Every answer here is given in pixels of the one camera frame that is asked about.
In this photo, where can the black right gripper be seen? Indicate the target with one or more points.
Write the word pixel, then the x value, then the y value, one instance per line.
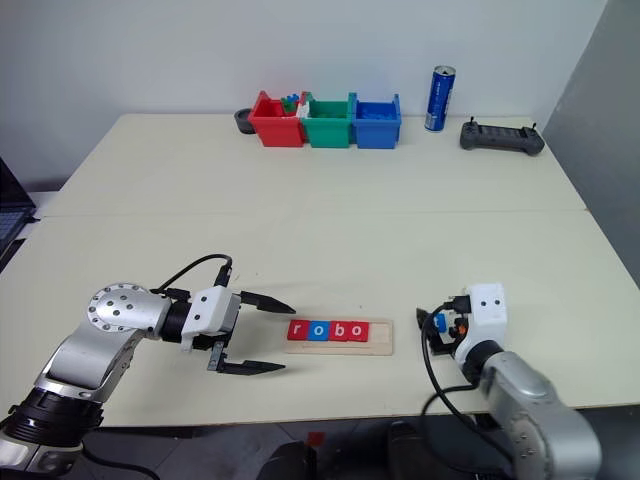
pixel 452 330

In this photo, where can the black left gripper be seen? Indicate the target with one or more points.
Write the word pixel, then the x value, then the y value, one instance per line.
pixel 235 312

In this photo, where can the blue letter tile t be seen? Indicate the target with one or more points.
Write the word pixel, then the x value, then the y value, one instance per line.
pixel 441 323

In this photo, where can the red letter tile r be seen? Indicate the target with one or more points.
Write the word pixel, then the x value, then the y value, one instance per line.
pixel 298 330

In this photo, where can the wooden letter tray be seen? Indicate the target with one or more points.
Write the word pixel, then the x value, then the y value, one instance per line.
pixel 380 340

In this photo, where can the blue letter tile o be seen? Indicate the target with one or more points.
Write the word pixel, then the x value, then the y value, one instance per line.
pixel 318 331

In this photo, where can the red letter tile o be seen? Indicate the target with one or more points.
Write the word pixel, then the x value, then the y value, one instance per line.
pixel 357 331

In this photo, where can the red letter tile b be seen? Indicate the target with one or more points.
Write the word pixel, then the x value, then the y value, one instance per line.
pixel 338 331

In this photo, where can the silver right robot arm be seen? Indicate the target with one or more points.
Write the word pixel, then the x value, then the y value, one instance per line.
pixel 530 410

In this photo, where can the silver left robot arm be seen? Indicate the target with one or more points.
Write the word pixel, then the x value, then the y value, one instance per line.
pixel 100 345

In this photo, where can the dark rounded shape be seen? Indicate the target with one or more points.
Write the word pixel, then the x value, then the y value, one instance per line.
pixel 407 450
pixel 290 460

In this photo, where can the red plastic bin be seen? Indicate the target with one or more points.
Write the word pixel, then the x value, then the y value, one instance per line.
pixel 277 131

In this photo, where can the dark grey remote controller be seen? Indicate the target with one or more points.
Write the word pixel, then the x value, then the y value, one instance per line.
pixel 500 139

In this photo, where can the blue plastic bin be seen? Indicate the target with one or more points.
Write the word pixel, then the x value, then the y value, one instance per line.
pixel 375 134

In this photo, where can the green plastic bin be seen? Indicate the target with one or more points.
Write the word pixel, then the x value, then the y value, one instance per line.
pixel 327 132

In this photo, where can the black round dish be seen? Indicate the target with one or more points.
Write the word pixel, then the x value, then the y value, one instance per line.
pixel 242 121

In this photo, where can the blue toy bricks pile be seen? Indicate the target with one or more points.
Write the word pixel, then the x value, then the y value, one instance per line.
pixel 375 112

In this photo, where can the white toy brick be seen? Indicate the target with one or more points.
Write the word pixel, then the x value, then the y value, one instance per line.
pixel 302 108

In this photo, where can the blue drink can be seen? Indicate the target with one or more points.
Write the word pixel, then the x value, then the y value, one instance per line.
pixel 440 100

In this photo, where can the green toy brick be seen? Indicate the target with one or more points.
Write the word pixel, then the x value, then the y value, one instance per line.
pixel 288 103

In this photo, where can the blue toy brick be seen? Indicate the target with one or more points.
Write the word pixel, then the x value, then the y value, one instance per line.
pixel 294 96

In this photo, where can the flat black slab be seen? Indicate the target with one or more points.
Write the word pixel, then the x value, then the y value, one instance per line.
pixel 10 255

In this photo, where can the open laptop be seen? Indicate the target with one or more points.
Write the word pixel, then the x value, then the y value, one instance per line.
pixel 10 210

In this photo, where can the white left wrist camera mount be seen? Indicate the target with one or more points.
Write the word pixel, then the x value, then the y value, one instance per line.
pixel 210 315

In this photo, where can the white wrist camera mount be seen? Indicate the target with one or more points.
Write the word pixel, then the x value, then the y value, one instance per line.
pixel 210 315
pixel 482 315

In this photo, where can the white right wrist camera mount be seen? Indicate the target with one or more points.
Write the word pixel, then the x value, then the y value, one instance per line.
pixel 482 315

